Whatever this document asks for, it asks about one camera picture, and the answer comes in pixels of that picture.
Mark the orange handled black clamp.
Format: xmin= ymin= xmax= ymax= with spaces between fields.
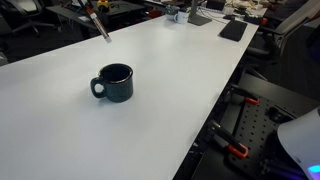
xmin=229 ymin=84 xmax=260 ymax=107
xmin=207 ymin=120 xmax=250 ymax=160

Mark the black box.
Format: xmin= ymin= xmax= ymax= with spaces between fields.
xmin=206 ymin=0 xmax=226 ymax=11

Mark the dark green mug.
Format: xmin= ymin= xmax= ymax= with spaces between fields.
xmin=165 ymin=4 xmax=181 ymax=21

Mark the black office chair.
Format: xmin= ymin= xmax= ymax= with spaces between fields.
xmin=0 ymin=0 xmax=57 ymax=36

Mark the grey monitor stand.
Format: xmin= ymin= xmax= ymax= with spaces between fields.
xmin=187 ymin=0 xmax=213 ymax=27

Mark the yellow red toy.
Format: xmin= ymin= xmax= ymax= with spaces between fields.
xmin=96 ymin=0 xmax=112 ymax=9

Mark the dark teal speckled mug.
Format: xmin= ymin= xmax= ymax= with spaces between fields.
xmin=89 ymin=63 xmax=135 ymax=104

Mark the red small object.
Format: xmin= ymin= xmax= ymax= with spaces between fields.
xmin=148 ymin=8 xmax=163 ymax=20

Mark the dark background desk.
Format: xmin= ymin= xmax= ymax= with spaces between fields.
xmin=45 ymin=0 xmax=151 ymax=39

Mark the orange capped sharpie marker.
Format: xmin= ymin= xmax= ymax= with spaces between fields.
xmin=85 ymin=4 xmax=113 ymax=44

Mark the black flat pad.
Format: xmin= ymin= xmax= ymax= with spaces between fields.
xmin=218 ymin=19 xmax=249 ymax=43

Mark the white printed mug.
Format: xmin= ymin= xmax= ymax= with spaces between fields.
xmin=173 ymin=10 xmax=190 ymax=25

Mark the white rounded device blue light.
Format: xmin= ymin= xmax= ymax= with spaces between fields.
xmin=277 ymin=107 xmax=320 ymax=180

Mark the black perforated breadboard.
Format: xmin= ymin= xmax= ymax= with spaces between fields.
xmin=191 ymin=94 xmax=320 ymax=180

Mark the grey office chair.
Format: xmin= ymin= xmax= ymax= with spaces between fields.
xmin=245 ymin=0 xmax=320 ymax=65

